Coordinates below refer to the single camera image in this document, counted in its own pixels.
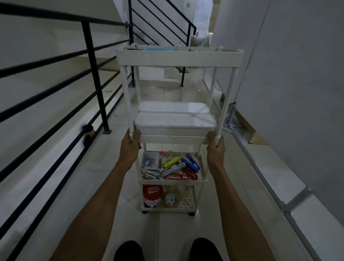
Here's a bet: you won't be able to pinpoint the red stapler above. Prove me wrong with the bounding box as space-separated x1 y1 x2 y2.
164 173 190 181

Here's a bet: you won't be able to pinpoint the red utility knife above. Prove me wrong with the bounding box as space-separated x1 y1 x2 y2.
180 169 199 181

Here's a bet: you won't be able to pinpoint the person's right hand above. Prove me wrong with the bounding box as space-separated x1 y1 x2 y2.
206 132 226 170

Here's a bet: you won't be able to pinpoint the person's left hand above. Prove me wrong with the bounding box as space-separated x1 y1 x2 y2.
119 128 142 170

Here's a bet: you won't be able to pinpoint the yellow stapler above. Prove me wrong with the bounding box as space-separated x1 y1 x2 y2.
161 155 181 169

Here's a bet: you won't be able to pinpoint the person's left forearm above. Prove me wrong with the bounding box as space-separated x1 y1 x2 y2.
49 161 131 261

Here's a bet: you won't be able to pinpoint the white tiled staircase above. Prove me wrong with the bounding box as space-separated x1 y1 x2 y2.
96 16 188 81

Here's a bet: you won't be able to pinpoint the black metal railing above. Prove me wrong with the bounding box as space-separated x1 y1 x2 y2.
0 3 135 261

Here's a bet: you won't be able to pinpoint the long white plastic box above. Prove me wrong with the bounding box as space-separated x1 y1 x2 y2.
134 113 217 137

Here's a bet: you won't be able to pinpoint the dark brown round object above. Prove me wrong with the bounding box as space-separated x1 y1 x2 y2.
82 124 95 147

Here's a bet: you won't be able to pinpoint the grey metal stand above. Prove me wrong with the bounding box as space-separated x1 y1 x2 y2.
201 78 326 261

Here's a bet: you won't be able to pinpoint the clear green utility knife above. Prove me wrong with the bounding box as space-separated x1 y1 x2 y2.
160 164 186 177

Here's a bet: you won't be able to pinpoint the clear bag of pens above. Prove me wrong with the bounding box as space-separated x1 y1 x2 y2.
140 152 161 180

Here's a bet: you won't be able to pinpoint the red blue tissue packet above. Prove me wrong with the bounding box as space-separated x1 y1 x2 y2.
139 47 178 52

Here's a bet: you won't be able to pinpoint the blue stapler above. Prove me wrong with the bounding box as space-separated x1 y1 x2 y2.
181 153 201 174

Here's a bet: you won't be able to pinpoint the black stair railing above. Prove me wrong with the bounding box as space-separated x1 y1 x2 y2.
128 0 197 88

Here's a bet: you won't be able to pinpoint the red lidded round can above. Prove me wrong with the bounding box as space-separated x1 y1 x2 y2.
142 185 164 209

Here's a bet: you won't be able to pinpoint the white small cart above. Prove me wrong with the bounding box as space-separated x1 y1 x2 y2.
115 46 245 217

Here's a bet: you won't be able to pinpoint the white rectangular container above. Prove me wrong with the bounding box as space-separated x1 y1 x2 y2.
138 101 211 115

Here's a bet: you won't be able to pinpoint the person's right forearm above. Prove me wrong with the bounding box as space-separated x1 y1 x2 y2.
211 164 277 261

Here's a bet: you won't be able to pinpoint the person's black trousers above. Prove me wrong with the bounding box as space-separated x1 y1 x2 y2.
113 238 224 261

